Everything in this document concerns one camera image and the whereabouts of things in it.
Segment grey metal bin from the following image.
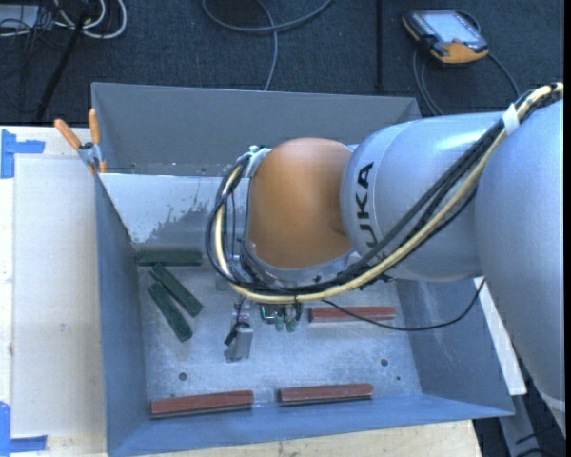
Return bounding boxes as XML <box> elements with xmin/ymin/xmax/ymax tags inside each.
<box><xmin>89</xmin><ymin>82</ymin><xmax>516</xmax><ymax>457</ymax></box>

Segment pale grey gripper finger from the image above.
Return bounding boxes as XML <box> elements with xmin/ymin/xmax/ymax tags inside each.
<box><xmin>239</xmin><ymin>325</ymin><xmax>257</xmax><ymax>358</ymax></box>
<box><xmin>224</xmin><ymin>329</ymin><xmax>242</xmax><ymax>364</ymax></box>

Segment dark green flat block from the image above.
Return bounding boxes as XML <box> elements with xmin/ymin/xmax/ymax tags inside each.
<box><xmin>137</xmin><ymin>249</ymin><xmax>205</xmax><ymax>268</ymax></box>
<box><xmin>147</xmin><ymin>282</ymin><xmax>194</xmax><ymax>344</ymax></box>
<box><xmin>149</xmin><ymin>262</ymin><xmax>205</xmax><ymax>319</ymax></box>

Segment red-brown flat block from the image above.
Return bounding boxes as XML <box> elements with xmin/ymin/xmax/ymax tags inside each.
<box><xmin>148</xmin><ymin>388</ymin><xmax>256</xmax><ymax>419</ymax></box>
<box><xmin>276</xmin><ymin>382</ymin><xmax>376</xmax><ymax>407</ymax></box>
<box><xmin>307</xmin><ymin>305</ymin><xmax>398</xmax><ymax>325</ymax></box>

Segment pale wood flat board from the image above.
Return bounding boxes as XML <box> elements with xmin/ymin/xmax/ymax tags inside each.
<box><xmin>10</xmin><ymin>152</ymin><xmax>528</xmax><ymax>441</ymax></box>

